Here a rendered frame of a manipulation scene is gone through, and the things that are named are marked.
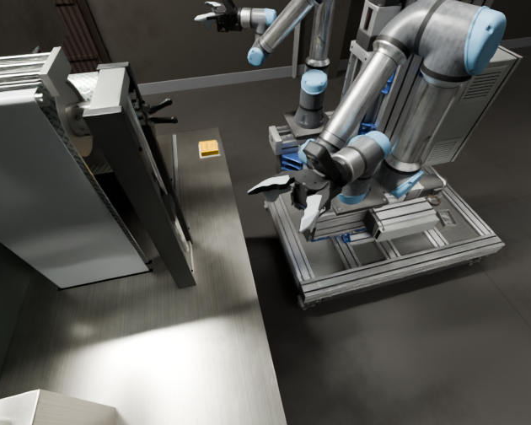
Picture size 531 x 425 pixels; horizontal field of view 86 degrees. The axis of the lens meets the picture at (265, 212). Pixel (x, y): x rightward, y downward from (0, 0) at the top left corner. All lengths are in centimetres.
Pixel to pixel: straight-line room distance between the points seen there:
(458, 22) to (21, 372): 124
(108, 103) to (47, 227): 37
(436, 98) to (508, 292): 167
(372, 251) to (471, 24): 127
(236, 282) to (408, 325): 128
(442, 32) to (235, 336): 84
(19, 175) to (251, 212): 166
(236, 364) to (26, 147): 61
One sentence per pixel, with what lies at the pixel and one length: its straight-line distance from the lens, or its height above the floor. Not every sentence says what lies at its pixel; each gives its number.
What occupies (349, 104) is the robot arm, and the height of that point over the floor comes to 126.
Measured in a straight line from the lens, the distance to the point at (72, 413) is 66.
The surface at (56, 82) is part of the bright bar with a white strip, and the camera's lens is 58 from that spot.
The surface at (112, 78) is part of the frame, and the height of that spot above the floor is 144.
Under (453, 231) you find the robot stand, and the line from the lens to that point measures 212.
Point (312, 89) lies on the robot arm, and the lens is 140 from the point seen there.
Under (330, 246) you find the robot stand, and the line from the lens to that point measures 175.
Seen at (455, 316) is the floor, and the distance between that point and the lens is 206.
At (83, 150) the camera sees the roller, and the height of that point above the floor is 129.
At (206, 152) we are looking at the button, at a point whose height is 92.
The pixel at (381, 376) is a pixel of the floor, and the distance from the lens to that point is 177.
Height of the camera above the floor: 165
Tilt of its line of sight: 51 degrees down
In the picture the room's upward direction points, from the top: straight up
